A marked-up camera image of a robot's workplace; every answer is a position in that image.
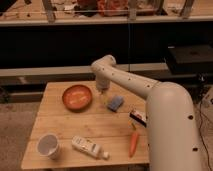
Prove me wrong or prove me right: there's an orange ceramic bowl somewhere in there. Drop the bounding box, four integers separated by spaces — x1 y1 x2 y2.
62 84 93 111

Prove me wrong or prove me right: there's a long background workbench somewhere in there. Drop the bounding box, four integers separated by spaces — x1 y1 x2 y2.
0 0 213 27

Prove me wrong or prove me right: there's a white lotion bottle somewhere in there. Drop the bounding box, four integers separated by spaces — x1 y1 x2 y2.
71 136 110 160

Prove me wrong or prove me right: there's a blue sponge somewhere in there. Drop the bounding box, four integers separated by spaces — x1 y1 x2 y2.
107 96 124 112

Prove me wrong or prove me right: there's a wooden table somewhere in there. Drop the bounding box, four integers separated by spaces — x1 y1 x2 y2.
21 81 149 169

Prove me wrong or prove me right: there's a black equipment case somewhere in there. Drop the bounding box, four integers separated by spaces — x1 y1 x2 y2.
165 45 213 74

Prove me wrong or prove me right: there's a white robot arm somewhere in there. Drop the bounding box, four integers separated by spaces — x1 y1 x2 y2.
91 55 202 171

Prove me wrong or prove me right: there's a white plastic cup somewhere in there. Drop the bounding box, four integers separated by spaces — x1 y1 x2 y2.
36 134 60 160

